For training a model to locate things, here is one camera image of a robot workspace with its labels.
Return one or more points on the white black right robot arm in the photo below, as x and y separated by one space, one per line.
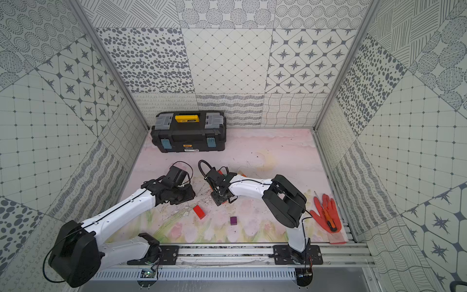
286 203

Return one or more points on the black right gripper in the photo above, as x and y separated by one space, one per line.
216 199

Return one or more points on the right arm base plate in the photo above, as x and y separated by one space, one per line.
298 254

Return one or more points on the aluminium rail frame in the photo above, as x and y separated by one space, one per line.
263 255

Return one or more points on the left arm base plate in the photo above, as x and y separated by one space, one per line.
162 255

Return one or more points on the red work glove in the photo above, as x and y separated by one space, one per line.
326 215

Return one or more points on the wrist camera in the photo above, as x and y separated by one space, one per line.
214 178
175 177

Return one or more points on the black plastic toolbox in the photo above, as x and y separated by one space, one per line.
189 131

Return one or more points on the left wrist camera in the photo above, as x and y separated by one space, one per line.
175 177

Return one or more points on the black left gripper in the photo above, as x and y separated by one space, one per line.
181 193

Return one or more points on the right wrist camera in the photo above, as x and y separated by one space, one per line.
214 178

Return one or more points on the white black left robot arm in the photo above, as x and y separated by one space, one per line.
81 249

